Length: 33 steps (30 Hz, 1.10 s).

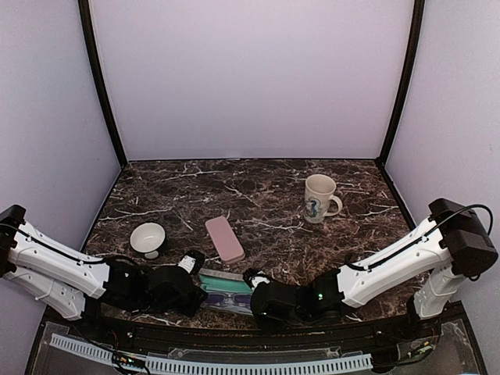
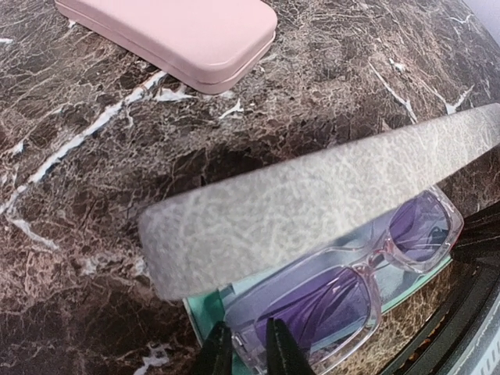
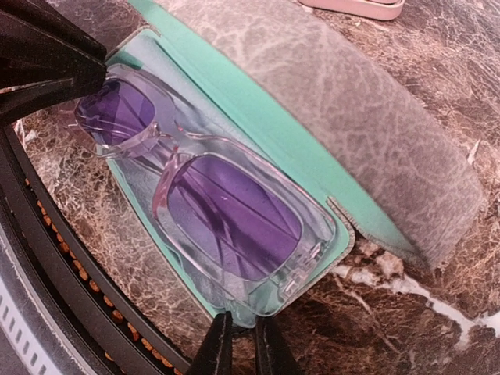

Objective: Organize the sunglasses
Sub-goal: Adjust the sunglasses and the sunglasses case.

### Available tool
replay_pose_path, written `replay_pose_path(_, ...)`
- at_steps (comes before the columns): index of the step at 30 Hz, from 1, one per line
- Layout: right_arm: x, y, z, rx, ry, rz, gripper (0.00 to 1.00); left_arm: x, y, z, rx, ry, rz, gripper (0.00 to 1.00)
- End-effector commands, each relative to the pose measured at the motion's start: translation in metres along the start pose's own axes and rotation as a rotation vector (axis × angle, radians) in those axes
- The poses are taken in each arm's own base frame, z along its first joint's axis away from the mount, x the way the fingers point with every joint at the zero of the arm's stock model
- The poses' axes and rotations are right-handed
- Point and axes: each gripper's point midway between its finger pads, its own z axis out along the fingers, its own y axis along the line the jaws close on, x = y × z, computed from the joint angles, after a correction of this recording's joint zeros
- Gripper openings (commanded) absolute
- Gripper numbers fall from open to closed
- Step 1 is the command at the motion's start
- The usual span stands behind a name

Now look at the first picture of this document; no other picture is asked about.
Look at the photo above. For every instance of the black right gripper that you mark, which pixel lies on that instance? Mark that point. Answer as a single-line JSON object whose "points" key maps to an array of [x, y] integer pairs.
{"points": [[266, 326]]}

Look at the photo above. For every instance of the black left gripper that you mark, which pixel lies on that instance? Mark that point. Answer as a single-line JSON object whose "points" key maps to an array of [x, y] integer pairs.
{"points": [[191, 307]]}

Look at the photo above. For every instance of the clear frame dark-lens sunglasses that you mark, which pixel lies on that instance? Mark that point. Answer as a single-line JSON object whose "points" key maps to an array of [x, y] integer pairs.
{"points": [[238, 300]]}

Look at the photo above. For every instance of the grey glasses case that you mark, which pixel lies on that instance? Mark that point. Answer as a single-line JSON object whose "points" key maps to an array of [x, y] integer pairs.
{"points": [[214, 281]]}

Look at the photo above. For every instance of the pink glasses case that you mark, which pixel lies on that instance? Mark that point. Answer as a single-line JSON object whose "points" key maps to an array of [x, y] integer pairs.
{"points": [[225, 240]]}

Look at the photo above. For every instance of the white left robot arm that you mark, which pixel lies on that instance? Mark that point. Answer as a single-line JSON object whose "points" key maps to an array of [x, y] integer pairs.
{"points": [[67, 280]]}

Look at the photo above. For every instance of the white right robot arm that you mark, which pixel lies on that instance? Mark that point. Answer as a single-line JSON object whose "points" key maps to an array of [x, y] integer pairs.
{"points": [[451, 243]]}

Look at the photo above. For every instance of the white ceramic bowl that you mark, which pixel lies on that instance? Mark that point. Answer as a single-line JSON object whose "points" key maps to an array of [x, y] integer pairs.
{"points": [[149, 240]]}

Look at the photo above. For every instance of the cream ceramic mug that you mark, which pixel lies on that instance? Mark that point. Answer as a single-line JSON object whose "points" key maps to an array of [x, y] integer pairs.
{"points": [[320, 199]]}

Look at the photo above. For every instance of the black front rail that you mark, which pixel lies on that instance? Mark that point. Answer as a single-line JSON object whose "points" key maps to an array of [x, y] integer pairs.
{"points": [[350, 336]]}

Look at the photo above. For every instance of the white slotted cable duct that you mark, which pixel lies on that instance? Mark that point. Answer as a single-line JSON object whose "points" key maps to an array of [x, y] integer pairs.
{"points": [[185, 361]]}

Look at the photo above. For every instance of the black left corner post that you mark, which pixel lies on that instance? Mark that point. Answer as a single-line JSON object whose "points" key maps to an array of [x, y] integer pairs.
{"points": [[84, 7]]}

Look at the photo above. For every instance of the black corner post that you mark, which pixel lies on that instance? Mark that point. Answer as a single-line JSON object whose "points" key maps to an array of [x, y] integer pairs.
{"points": [[404, 82], [84, 7]]}

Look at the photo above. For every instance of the black right corner post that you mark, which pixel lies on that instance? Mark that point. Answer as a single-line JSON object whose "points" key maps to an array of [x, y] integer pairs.
{"points": [[404, 82]]}

